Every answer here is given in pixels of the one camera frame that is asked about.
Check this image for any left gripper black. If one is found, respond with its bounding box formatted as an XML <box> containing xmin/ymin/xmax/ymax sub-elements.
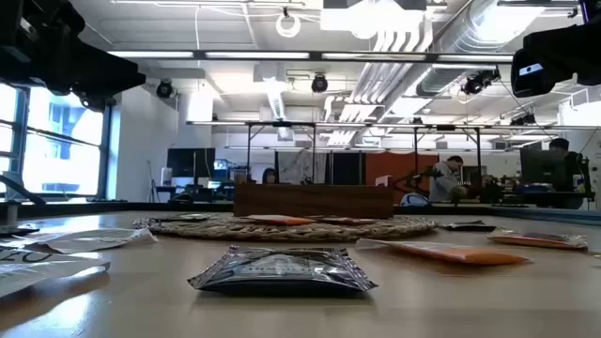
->
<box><xmin>27</xmin><ymin>39</ymin><xmax>147</xmax><ymax>98</ymax></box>

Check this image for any silver ventilation duct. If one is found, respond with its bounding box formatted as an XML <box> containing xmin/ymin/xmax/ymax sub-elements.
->
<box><xmin>415</xmin><ymin>0</ymin><xmax>548</xmax><ymax>98</ymax></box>

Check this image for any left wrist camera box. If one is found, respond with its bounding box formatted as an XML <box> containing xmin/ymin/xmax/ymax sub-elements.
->
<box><xmin>74</xmin><ymin>91</ymin><xmax>117</xmax><ymax>114</ymax></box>

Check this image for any yellow orange foil tea packet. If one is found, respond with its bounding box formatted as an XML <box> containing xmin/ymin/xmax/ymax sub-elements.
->
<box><xmin>312</xmin><ymin>215</ymin><xmax>380</xmax><ymax>226</ymax></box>
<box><xmin>485</xmin><ymin>228</ymin><xmax>590</xmax><ymax>252</ymax></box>

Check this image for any large bright window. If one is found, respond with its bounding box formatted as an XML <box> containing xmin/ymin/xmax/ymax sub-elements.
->
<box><xmin>0</xmin><ymin>83</ymin><xmax>112</xmax><ymax>201</ymax></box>

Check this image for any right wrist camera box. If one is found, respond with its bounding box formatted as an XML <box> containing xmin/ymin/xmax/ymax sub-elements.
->
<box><xmin>510</xmin><ymin>46</ymin><xmax>559</xmax><ymax>99</ymax></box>

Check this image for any overhead LED light bar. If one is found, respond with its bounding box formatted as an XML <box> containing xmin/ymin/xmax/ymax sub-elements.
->
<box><xmin>106</xmin><ymin>49</ymin><xmax>516</xmax><ymax>64</ymax></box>

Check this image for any black computer monitor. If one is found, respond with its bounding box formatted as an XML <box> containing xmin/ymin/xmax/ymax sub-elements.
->
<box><xmin>166</xmin><ymin>147</ymin><xmax>217</xmax><ymax>179</ymax></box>
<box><xmin>519</xmin><ymin>148</ymin><xmax>558</xmax><ymax>185</ymax></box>

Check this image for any white hanging ring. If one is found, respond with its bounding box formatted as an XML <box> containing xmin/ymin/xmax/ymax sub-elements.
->
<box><xmin>274</xmin><ymin>12</ymin><xmax>302</xmax><ymax>39</ymax></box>

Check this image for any orange partition wall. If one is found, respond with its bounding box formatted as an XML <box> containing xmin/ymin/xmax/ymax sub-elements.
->
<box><xmin>364</xmin><ymin>151</ymin><xmax>440</xmax><ymax>204</ymax></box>

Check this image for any black aluminium table frame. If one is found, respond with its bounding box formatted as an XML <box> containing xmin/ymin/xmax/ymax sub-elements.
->
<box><xmin>0</xmin><ymin>200</ymin><xmax>601</xmax><ymax>222</ymax></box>

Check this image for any black slanted bar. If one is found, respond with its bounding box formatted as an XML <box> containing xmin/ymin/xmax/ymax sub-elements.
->
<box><xmin>0</xmin><ymin>173</ymin><xmax>47</xmax><ymax>207</ymax></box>

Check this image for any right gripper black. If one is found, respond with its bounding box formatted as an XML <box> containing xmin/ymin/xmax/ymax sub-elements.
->
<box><xmin>522</xmin><ymin>21</ymin><xmax>601</xmax><ymax>87</ymax></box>

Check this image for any white orange tea packet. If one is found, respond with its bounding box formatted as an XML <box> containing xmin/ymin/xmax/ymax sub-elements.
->
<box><xmin>355</xmin><ymin>238</ymin><xmax>531</xmax><ymax>267</ymax></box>
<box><xmin>244</xmin><ymin>214</ymin><xmax>316</xmax><ymax>227</ymax></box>
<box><xmin>0</xmin><ymin>246</ymin><xmax>112</xmax><ymax>300</ymax></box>
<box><xmin>17</xmin><ymin>227</ymin><xmax>160</xmax><ymax>255</ymax></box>

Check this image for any round woven placemat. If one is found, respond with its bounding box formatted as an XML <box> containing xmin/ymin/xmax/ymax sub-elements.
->
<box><xmin>132</xmin><ymin>211</ymin><xmax>439</xmax><ymax>244</ymax></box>

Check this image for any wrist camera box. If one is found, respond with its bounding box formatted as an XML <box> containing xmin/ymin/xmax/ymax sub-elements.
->
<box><xmin>74</xmin><ymin>91</ymin><xmax>117</xmax><ymax>114</ymax></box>
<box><xmin>510</xmin><ymin>46</ymin><xmax>559</xmax><ymax>99</ymax></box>

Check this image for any black workstation frame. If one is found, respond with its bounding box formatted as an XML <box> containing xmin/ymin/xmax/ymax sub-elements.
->
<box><xmin>187</xmin><ymin>119</ymin><xmax>601</xmax><ymax>184</ymax></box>

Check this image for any wooden three-compartment tray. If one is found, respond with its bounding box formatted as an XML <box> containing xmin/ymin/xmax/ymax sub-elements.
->
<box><xmin>233</xmin><ymin>182</ymin><xmax>394</xmax><ymax>220</ymax></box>

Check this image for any dark purple foil tea packet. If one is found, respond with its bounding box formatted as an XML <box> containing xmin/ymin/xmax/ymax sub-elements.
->
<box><xmin>439</xmin><ymin>220</ymin><xmax>498</xmax><ymax>233</ymax></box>
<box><xmin>0</xmin><ymin>224</ymin><xmax>41</xmax><ymax>238</ymax></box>
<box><xmin>187</xmin><ymin>244</ymin><xmax>379</xmax><ymax>297</ymax></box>
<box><xmin>152</xmin><ymin>212</ymin><xmax>213</xmax><ymax>223</ymax></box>

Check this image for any black ceiling camera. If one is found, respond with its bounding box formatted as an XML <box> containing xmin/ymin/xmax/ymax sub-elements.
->
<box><xmin>461</xmin><ymin>68</ymin><xmax>501</xmax><ymax>97</ymax></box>
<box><xmin>155</xmin><ymin>78</ymin><xmax>175</xmax><ymax>100</ymax></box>
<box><xmin>310</xmin><ymin>73</ymin><xmax>330</xmax><ymax>94</ymax></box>

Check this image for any blue white ball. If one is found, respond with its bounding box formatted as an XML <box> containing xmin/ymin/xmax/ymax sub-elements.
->
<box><xmin>399</xmin><ymin>192</ymin><xmax>431</xmax><ymax>207</ymax></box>

